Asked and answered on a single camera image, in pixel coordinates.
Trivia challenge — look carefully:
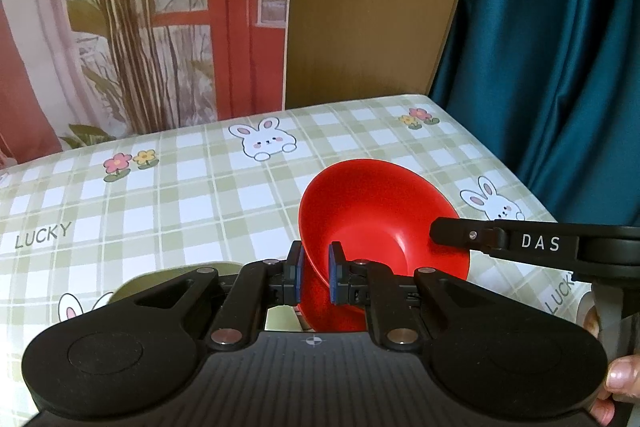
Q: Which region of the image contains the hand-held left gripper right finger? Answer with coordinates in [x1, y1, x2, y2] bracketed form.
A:
[327, 242, 501, 350]

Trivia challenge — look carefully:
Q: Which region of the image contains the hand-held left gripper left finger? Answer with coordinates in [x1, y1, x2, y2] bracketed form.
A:
[134, 241, 307, 350]

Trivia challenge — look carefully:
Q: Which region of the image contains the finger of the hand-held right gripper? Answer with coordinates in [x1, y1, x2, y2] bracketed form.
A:
[430, 217, 578, 266]

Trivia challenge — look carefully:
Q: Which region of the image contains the red plastic bowl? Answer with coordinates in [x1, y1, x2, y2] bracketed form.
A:
[298, 159, 471, 333]

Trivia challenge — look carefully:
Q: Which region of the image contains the person's right hand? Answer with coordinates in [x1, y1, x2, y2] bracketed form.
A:
[590, 353, 640, 427]

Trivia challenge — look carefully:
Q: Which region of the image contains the green checked tablecloth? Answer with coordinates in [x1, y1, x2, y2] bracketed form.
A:
[0, 94, 608, 358]

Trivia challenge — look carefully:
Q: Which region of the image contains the dark teal curtain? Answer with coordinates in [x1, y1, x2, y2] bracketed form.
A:
[427, 0, 640, 228]

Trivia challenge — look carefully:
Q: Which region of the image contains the brown wooden board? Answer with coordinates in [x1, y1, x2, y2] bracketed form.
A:
[284, 0, 481, 110]

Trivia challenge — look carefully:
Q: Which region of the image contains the printed wall cloth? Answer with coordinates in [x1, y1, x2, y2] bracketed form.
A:
[0, 0, 299, 168]

